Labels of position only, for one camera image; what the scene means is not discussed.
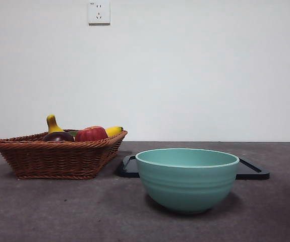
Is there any teal ribbed bowl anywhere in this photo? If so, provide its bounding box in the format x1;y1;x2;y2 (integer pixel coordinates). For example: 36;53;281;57
135;148;240;215

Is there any dark red plum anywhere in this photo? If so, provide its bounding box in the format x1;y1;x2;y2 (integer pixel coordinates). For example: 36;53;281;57
42;131;75;142

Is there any dark teal rectangular tray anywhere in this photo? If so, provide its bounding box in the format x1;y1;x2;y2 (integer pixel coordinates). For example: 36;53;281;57
117;154;271;180

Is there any red apple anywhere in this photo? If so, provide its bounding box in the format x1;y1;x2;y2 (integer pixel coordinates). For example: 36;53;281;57
74;125;109;142

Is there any yellow banana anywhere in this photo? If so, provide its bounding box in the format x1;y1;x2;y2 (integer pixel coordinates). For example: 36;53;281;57
46;113;124;138

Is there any brown wicker basket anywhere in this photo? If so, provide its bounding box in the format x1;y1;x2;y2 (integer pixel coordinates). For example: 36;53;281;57
0;129;128;180

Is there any white wall socket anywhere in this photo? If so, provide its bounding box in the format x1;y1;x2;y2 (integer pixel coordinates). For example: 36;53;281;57
88;1;111;25

